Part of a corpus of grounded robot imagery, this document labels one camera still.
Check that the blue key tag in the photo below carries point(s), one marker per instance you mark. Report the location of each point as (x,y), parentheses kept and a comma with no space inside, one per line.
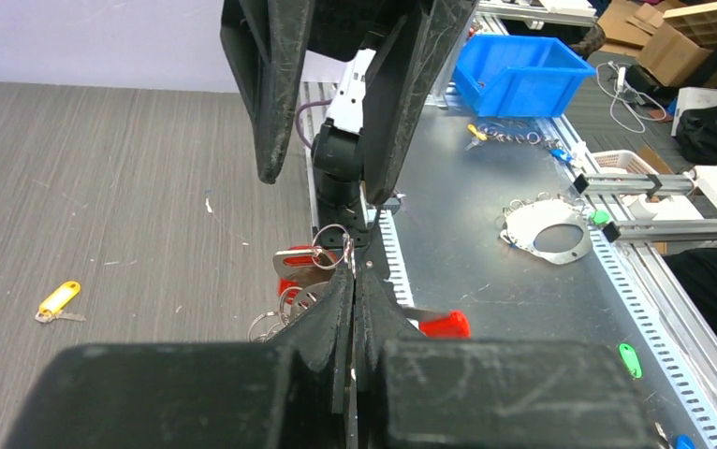
(683,442)

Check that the spare keys on chain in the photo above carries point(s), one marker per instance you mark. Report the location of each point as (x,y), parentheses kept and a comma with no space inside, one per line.
(521,134)

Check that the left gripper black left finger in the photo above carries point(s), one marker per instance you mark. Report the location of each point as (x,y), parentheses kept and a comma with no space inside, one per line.
(287,392)

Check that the small white basket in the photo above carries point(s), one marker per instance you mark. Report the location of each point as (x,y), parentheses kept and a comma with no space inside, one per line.
(622,162)

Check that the aluminium profile bracket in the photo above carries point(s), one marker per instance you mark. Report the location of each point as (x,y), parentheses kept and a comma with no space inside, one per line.
(661,207)

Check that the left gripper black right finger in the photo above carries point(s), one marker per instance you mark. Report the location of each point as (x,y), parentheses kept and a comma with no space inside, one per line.
(418,392)

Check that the key with yellow tag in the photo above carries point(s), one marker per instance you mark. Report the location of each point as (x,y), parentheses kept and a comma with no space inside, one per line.
(53,307)

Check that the black bag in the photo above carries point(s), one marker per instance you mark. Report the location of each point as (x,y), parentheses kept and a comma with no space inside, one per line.
(696,135)

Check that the blue plastic bin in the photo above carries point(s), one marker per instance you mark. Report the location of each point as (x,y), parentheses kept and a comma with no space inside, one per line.
(501,76)

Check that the aluminium front rail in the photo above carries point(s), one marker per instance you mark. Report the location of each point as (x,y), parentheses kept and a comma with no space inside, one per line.
(445,253)

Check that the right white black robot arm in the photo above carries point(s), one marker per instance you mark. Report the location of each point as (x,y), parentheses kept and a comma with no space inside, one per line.
(360,148)

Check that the cardboard boxes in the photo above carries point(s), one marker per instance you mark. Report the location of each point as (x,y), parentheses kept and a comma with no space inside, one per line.
(671,42)

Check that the green key tag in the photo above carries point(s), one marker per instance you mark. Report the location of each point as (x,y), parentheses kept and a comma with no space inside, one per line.
(630,359)

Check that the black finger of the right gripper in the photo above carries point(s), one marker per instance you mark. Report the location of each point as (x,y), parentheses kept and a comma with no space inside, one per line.
(417,37)
(265,44)

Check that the red keyring with metal chain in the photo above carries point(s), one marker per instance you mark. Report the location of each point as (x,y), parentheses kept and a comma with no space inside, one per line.
(295,301)

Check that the key with red tag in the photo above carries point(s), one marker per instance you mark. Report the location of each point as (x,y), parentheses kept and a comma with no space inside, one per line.
(302,266)

